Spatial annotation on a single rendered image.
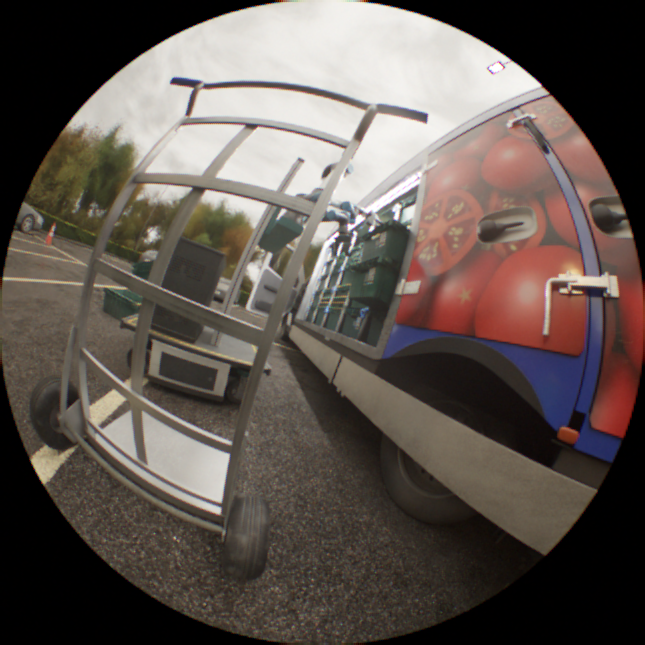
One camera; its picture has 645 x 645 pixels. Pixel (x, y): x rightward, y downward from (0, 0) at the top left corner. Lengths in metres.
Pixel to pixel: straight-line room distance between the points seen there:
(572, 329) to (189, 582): 1.11
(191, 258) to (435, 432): 1.33
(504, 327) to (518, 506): 0.54
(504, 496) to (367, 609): 0.48
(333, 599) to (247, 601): 0.22
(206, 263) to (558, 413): 1.48
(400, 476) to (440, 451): 0.34
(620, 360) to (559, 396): 0.22
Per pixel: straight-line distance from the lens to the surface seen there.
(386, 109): 0.59
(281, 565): 0.70
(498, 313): 0.71
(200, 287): 1.09
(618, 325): 0.70
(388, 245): 1.22
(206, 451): 0.91
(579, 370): 0.65
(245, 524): 0.45
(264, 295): 4.20
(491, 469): 0.68
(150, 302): 0.44
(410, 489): 1.00
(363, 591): 0.76
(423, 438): 0.78
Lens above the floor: 0.65
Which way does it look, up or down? 1 degrees up
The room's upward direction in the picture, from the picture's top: 20 degrees clockwise
